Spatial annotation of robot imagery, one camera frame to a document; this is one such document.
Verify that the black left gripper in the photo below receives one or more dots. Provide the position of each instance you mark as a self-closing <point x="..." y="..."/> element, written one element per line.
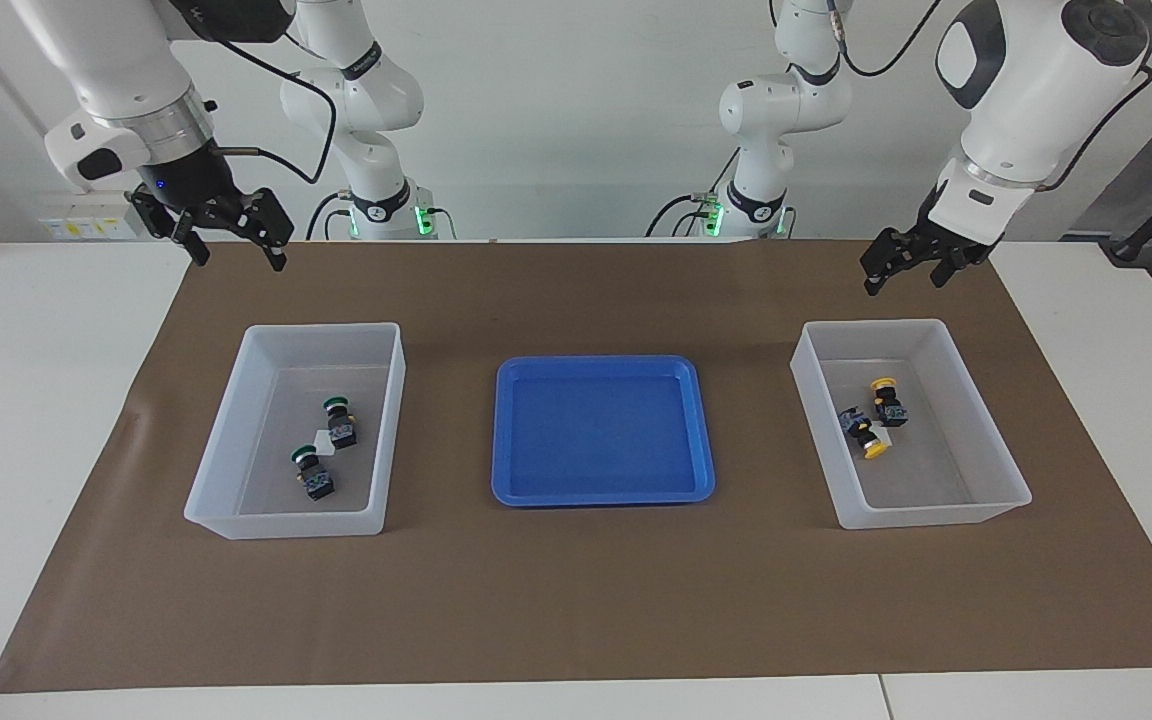
<point x="941" y="238"/>

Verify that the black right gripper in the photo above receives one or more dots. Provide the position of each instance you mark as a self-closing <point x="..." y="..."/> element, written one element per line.
<point x="186" y="180"/>

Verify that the yellow push button switch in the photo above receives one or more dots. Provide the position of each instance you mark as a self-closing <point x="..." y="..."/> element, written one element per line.
<point x="891" y="408"/>
<point x="874" y="448"/>

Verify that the green push button switch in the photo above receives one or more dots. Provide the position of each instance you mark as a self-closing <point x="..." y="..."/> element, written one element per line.
<point x="316" y="483"/>
<point x="341" y="430"/>

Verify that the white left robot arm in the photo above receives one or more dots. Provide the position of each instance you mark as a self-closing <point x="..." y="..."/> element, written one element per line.
<point x="1036" y="100"/>

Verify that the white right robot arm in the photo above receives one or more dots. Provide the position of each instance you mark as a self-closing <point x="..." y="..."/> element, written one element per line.
<point x="106" y="60"/>

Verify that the small white paper label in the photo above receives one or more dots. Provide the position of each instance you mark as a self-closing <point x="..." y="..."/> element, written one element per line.
<point x="322" y="441"/>
<point x="886" y="437"/>

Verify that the translucent white plastic box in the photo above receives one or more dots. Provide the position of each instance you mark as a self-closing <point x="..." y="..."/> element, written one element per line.
<point x="936" y="480"/>
<point x="256" y="480"/>

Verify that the blue plastic tray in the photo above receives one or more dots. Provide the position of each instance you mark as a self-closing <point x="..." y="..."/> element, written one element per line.
<point x="601" y="430"/>

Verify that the brown table mat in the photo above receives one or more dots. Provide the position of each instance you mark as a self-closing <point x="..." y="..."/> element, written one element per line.
<point x="576" y="600"/>

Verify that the white wall socket box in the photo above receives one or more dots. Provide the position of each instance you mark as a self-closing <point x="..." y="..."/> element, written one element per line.
<point x="86" y="222"/>

